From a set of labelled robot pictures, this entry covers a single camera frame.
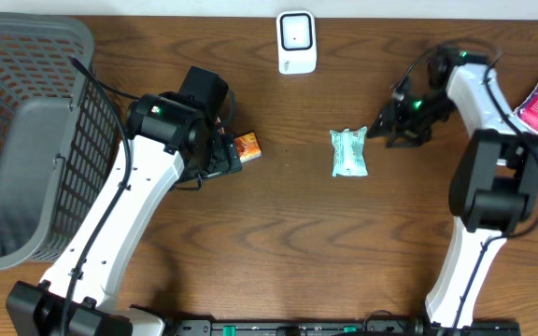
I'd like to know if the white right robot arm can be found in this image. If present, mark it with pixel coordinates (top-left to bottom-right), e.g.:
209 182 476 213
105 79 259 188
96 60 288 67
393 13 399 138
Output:
366 39 538 335

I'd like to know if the orange tissue packet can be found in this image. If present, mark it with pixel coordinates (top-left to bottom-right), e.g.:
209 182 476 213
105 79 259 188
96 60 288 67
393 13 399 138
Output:
234 132 262 163

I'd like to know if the grey plastic mesh basket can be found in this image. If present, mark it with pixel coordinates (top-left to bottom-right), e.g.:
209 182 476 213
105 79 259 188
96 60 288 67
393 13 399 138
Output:
0 13 117 270

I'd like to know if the green wet wipes packet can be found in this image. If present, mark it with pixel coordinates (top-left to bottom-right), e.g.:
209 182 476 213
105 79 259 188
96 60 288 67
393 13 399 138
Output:
330 126 368 177

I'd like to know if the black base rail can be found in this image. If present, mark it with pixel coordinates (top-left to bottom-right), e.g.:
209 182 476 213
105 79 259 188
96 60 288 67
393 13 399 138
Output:
163 315 521 336

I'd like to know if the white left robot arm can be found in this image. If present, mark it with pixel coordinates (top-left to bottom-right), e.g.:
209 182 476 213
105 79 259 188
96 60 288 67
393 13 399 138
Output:
6 91 242 335

